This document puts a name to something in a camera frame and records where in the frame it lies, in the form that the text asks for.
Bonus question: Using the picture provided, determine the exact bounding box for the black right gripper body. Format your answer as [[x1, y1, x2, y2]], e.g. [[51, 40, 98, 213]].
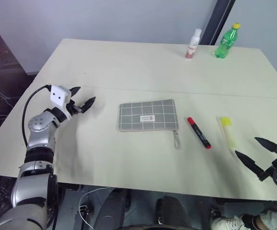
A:
[[257, 159, 277, 184]]

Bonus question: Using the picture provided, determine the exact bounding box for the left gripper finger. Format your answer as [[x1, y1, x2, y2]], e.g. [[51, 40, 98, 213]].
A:
[[81, 96, 97, 113], [69, 86, 81, 99]]

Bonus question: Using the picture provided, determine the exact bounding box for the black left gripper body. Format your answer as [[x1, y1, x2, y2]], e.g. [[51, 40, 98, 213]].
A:
[[66, 100, 85, 117]]

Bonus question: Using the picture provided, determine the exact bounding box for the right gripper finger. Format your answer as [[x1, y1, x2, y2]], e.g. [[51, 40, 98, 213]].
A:
[[234, 150, 265, 178], [254, 137, 277, 154]]

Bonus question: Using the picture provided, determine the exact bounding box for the grey checked pencil pouch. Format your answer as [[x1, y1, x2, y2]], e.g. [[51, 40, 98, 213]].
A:
[[118, 99, 182, 150]]

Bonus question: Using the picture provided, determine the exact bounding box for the yellow white highlighter pen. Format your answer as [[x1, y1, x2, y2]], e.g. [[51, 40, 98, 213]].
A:
[[220, 116, 238, 150]]

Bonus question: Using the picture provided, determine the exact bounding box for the striped trouser leg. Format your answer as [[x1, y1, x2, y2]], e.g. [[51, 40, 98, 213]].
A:
[[241, 202, 277, 230]]

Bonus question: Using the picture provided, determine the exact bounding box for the red black marker pen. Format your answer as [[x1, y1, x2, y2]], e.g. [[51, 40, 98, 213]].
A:
[[187, 116, 212, 150]]

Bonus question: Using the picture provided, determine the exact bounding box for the white sneaker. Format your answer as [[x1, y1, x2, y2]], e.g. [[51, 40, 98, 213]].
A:
[[210, 214, 246, 230]]

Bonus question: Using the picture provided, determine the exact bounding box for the dark rounded shape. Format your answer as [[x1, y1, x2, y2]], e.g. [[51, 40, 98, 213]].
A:
[[97, 188, 132, 230], [154, 195, 195, 227]]

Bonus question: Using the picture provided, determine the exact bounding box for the small black box on floor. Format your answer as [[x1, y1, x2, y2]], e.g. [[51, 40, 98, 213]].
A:
[[79, 203, 90, 220]]

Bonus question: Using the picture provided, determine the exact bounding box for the green soda bottle yellow cap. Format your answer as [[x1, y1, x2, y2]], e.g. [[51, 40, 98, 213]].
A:
[[214, 23, 241, 59]]

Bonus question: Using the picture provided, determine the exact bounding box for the white pink plastic bottle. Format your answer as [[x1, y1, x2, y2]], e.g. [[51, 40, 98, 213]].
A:
[[185, 28, 203, 60]]

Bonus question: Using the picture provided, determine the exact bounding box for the dark vertical pillar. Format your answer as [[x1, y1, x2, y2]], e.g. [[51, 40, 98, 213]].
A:
[[200, 0, 233, 46]]

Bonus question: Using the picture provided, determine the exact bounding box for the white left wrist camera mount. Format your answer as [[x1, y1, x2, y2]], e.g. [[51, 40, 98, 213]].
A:
[[49, 84, 72, 118]]

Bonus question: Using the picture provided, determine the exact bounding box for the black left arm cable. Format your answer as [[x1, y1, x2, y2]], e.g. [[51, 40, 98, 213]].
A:
[[21, 84, 52, 147]]

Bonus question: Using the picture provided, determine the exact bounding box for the white cable under table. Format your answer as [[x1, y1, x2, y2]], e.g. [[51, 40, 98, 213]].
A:
[[79, 187, 110, 230]]

